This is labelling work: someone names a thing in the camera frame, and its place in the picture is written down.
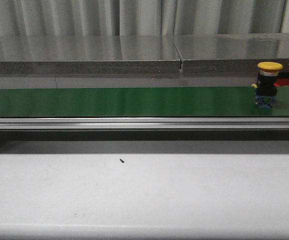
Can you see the worn yellow mushroom push button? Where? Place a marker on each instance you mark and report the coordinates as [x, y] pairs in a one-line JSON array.
[[265, 91]]

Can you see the green conveyor belt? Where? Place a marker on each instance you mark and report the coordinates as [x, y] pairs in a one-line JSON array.
[[138, 102]]

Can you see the left grey countertop slab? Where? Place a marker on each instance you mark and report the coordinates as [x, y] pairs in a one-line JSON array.
[[88, 55]]

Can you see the grey countertop slab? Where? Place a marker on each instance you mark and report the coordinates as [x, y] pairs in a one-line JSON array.
[[231, 53], [88, 55]]

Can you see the right grey countertop slab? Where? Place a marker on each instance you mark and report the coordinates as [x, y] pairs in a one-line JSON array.
[[231, 53]]

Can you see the grey pleated curtain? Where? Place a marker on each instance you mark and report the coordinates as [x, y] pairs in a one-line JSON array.
[[139, 17]]

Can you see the aluminium conveyor side rail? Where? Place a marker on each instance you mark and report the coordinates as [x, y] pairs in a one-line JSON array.
[[144, 123]]

